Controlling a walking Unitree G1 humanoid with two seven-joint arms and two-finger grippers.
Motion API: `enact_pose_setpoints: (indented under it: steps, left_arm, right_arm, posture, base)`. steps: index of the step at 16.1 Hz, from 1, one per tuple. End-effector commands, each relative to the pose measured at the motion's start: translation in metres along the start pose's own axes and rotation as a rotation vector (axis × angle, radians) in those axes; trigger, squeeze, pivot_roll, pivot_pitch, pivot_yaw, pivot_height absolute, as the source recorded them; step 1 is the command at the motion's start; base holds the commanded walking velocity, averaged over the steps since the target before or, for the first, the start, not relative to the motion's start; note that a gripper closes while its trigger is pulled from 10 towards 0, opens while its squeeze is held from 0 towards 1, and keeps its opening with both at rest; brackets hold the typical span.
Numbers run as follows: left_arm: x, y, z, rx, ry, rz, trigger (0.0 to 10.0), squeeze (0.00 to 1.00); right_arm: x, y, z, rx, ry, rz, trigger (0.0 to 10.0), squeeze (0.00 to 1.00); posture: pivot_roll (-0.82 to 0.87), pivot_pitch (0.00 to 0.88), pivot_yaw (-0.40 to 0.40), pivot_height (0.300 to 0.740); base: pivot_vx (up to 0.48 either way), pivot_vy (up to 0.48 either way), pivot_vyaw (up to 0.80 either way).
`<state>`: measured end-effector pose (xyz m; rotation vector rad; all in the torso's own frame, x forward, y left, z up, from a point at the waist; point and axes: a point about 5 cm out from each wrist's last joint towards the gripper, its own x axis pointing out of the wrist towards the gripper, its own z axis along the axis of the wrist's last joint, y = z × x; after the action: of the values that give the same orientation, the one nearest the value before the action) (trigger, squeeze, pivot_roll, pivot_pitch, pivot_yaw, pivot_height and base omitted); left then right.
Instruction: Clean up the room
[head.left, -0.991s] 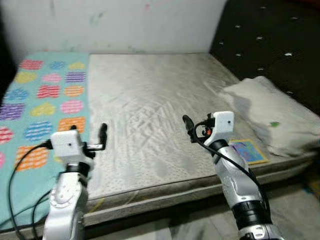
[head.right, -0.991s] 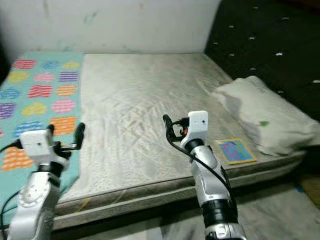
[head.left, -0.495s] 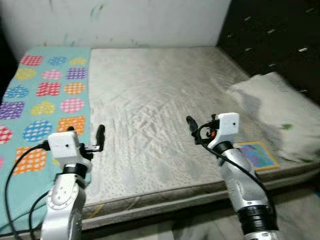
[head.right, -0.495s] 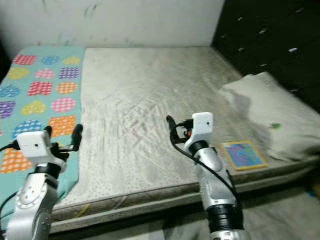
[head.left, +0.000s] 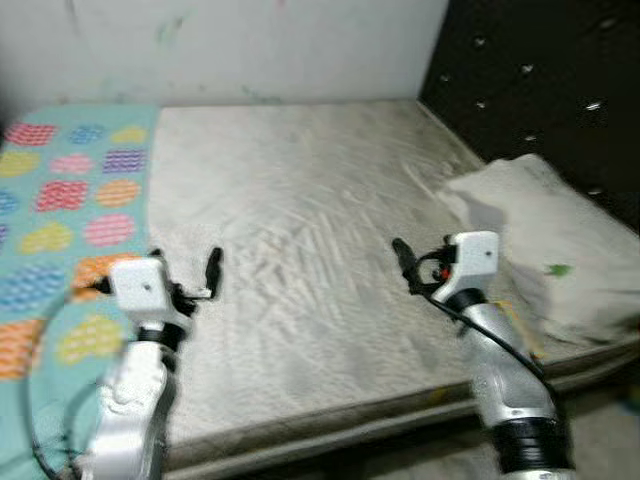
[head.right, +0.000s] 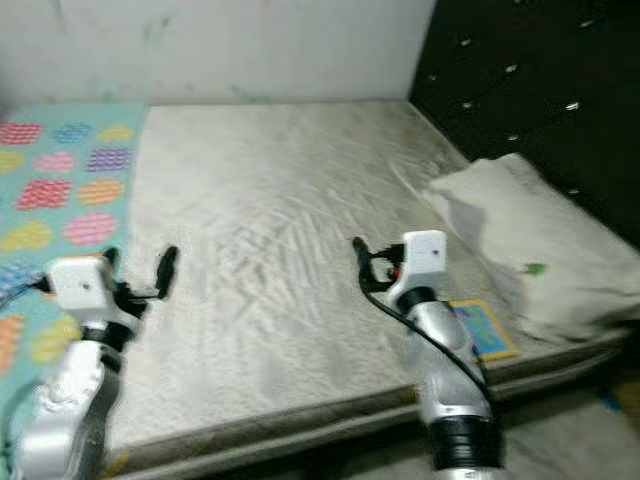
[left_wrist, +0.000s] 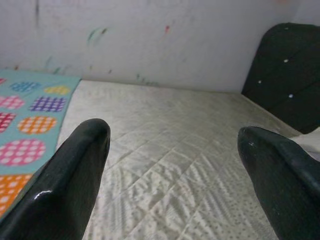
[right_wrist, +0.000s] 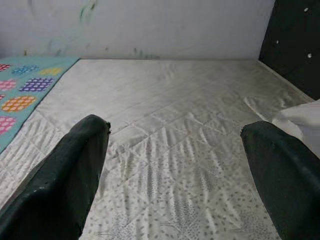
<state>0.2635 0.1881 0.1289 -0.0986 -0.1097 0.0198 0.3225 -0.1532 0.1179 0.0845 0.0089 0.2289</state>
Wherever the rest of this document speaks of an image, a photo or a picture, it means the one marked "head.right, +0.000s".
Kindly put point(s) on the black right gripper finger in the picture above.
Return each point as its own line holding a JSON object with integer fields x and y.
{"x": 363, "y": 260}

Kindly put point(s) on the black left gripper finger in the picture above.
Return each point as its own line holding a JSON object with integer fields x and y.
{"x": 110, "y": 254}
{"x": 168, "y": 270}

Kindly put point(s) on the blue yellow-edged children's book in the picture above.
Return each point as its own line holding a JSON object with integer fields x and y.
{"x": 485, "y": 328}

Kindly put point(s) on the white tree-print pillow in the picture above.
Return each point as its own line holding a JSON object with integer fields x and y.
{"x": 530, "y": 240}

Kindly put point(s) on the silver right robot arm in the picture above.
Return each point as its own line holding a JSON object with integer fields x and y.
{"x": 450, "y": 390}

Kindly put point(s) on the white quilted mattress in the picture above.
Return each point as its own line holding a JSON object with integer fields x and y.
{"x": 280, "y": 250}

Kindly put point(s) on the black tufted headboard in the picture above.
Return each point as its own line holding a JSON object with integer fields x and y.
{"x": 530, "y": 90}

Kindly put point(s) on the blue floor tape piece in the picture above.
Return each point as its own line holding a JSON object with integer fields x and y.
{"x": 610, "y": 402}

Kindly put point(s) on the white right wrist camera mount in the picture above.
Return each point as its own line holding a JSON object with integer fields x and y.
{"x": 422, "y": 260}

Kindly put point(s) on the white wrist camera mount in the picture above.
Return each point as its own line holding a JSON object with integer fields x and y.
{"x": 422, "y": 260}
{"x": 82, "y": 285}

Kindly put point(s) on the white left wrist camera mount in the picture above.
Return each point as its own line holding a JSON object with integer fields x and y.
{"x": 82, "y": 285}

